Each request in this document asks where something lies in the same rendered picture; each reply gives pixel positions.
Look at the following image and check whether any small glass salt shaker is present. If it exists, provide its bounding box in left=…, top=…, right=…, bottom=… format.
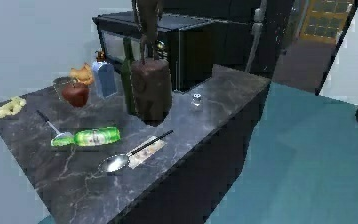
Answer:
left=191, top=93, right=203, bottom=108

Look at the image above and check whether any dark marble kitchen counter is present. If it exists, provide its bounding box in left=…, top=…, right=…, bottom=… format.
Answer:
left=0, top=63, right=272, bottom=224

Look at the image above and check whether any pale rectangular card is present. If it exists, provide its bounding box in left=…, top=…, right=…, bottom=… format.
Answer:
left=128, top=135, right=167, bottom=169

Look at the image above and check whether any dark green glass bottle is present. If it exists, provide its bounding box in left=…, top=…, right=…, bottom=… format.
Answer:
left=120, top=36, right=137, bottom=116

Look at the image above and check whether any black microwave oven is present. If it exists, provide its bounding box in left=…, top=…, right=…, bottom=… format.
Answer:
left=92, top=10, right=277, bottom=92

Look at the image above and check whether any blue soap dispenser bottle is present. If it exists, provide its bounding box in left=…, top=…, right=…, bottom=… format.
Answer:
left=92, top=50, right=118, bottom=99

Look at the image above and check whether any lying green plastic bottle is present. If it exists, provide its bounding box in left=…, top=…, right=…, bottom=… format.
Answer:
left=50, top=126, right=122, bottom=148

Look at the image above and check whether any orange bread piece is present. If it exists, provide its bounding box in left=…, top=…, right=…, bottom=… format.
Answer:
left=69, top=63, right=95, bottom=86

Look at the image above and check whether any red apple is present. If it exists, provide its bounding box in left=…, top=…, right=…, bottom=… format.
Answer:
left=60, top=82, right=91, bottom=108

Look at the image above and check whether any clear glass bowl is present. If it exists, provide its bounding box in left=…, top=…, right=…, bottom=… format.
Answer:
left=52, top=76, right=78, bottom=101

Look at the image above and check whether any yellow sliced food piece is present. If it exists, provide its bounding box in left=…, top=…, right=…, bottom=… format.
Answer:
left=0, top=96, right=27, bottom=120

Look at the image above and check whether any yellow framed window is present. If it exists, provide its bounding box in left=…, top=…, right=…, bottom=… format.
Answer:
left=299, top=0, right=355, bottom=44

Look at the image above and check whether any silver spoon black handle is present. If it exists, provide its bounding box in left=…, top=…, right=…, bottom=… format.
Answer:
left=98, top=129, right=175, bottom=174

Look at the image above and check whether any grey vertical bar handle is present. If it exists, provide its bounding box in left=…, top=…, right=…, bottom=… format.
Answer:
left=245, top=0, right=268, bottom=74

